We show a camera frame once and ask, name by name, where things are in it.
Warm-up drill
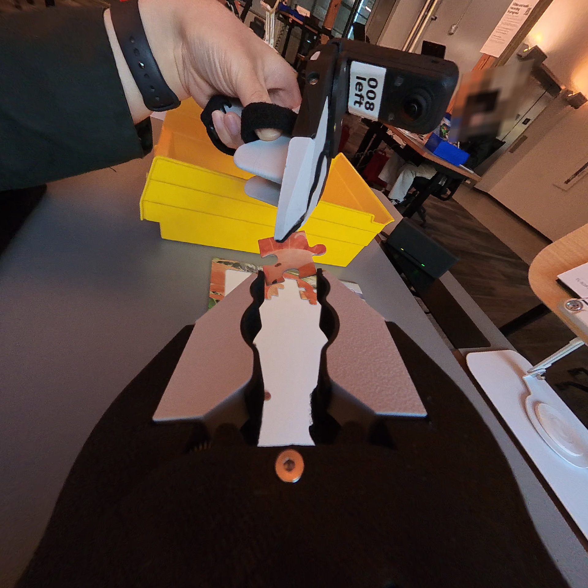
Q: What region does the printed instruction sheet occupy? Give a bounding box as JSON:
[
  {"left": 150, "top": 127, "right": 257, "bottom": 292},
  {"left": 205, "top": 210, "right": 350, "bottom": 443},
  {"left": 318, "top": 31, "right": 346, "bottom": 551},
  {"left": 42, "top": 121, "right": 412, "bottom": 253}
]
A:
[{"left": 556, "top": 262, "right": 588, "bottom": 299}]

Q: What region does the blue box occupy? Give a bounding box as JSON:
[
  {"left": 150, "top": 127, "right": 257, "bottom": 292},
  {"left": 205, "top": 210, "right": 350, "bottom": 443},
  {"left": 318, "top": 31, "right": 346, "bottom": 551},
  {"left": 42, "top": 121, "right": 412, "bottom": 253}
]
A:
[{"left": 425, "top": 133, "right": 470, "bottom": 166}]

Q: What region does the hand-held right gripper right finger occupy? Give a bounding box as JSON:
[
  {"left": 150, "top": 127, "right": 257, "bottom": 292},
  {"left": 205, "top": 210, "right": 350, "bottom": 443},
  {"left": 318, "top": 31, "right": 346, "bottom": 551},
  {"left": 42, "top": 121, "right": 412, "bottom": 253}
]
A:
[{"left": 316, "top": 269, "right": 428, "bottom": 424}]

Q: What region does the metal pipe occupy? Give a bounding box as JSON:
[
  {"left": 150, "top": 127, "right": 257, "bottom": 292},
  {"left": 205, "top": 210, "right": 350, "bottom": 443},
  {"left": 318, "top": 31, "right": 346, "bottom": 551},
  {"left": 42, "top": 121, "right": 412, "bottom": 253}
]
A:
[{"left": 404, "top": 0, "right": 437, "bottom": 51}]

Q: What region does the black door closer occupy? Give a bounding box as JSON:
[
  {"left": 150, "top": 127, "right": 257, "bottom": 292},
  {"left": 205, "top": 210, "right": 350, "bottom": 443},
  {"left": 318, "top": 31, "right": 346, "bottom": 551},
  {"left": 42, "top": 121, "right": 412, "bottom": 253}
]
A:
[{"left": 517, "top": 43, "right": 588, "bottom": 110}]

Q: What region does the black office chair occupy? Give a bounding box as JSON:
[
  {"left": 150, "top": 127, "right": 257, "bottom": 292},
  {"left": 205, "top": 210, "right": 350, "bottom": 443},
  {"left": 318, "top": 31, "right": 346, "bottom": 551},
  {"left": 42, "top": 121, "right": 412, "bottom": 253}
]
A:
[{"left": 404, "top": 175, "right": 460, "bottom": 226}]

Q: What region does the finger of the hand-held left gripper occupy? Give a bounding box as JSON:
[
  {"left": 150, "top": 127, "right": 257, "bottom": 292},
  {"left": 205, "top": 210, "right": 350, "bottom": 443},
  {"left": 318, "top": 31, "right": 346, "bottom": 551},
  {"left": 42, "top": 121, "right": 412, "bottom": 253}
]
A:
[
  {"left": 274, "top": 98, "right": 330, "bottom": 243},
  {"left": 305, "top": 153, "right": 333, "bottom": 222}
]

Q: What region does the red bag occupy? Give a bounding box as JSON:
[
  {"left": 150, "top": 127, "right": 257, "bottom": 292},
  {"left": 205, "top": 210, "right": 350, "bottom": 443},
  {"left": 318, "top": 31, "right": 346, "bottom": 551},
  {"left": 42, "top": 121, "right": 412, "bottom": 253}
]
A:
[{"left": 363, "top": 149, "right": 391, "bottom": 189}]

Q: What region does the person's left hand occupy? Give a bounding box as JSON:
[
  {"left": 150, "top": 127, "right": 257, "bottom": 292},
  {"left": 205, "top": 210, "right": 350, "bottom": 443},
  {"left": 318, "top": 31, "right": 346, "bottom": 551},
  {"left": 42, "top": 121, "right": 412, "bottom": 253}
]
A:
[{"left": 137, "top": 0, "right": 303, "bottom": 144}]

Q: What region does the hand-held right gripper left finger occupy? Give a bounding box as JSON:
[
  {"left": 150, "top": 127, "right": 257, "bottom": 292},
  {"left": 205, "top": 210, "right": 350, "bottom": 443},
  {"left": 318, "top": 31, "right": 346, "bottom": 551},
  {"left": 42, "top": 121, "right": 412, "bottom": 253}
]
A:
[{"left": 153, "top": 269, "right": 268, "bottom": 428}]

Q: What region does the yellow plastic bin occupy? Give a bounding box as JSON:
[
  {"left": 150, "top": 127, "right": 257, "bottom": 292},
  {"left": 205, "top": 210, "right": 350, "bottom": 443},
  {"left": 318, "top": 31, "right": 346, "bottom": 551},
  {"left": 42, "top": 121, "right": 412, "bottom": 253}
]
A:
[{"left": 139, "top": 99, "right": 396, "bottom": 268}]

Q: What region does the white stand base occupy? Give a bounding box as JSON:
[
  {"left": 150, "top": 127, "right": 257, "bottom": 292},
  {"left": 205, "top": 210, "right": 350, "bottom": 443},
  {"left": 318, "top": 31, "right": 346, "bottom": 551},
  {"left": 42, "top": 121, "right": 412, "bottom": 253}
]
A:
[{"left": 466, "top": 337, "right": 588, "bottom": 539}]

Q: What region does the black charger box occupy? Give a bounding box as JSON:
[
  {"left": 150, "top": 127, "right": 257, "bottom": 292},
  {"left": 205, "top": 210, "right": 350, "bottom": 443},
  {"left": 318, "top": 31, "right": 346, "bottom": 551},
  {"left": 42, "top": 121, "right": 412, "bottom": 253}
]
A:
[{"left": 387, "top": 217, "right": 460, "bottom": 282}]

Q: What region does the puzzle frame tray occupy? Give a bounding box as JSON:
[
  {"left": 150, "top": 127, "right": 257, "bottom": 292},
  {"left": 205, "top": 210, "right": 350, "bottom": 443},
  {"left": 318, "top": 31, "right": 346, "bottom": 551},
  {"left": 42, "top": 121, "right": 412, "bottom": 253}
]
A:
[{"left": 209, "top": 257, "right": 368, "bottom": 448}]

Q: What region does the white wall notice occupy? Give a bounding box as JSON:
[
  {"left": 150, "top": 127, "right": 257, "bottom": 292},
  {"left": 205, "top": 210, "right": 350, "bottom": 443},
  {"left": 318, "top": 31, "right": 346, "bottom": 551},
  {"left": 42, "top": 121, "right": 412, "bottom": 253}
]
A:
[{"left": 480, "top": 0, "right": 542, "bottom": 58}]

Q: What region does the grey desk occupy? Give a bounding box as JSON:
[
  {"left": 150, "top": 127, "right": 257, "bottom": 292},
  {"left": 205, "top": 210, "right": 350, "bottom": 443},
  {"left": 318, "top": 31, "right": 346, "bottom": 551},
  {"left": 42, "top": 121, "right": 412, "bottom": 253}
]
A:
[{"left": 0, "top": 152, "right": 588, "bottom": 588}]

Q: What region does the wooden background desk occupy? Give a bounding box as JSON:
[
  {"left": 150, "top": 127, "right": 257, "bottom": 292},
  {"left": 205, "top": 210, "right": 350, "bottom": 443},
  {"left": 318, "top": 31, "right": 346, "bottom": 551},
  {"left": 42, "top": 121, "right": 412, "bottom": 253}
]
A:
[{"left": 383, "top": 122, "right": 482, "bottom": 184}]

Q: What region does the black wristband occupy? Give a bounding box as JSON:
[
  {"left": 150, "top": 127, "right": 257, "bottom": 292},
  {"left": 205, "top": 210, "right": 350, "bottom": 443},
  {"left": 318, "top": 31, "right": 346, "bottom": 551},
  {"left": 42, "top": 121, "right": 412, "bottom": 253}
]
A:
[{"left": 108, "top": 0, "right": 181, "bottom": 112}]

